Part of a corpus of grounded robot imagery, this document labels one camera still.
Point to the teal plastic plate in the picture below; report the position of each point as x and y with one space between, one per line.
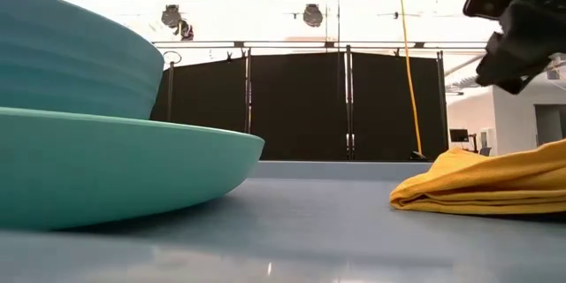
110 172

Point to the black fabric partition panel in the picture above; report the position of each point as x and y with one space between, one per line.
208 97
296 97
384 101

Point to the yellow cloth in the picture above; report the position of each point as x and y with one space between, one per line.
486 181

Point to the round black ceiling lamp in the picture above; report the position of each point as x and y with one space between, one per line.
312 14
171 15

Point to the grey door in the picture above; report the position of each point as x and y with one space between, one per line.
548 124

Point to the black computer monitor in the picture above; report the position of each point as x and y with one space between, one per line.
459 135

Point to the blue plastic bowl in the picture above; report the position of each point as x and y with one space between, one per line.
66 53

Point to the red and black hanging device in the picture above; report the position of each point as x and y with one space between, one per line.
186 31

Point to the light blue plastic tray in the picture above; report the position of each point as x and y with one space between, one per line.
309 239

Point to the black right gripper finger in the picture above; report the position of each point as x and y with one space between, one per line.
513 86
508 62

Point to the overhead metal frame rail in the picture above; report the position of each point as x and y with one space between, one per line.
283 44

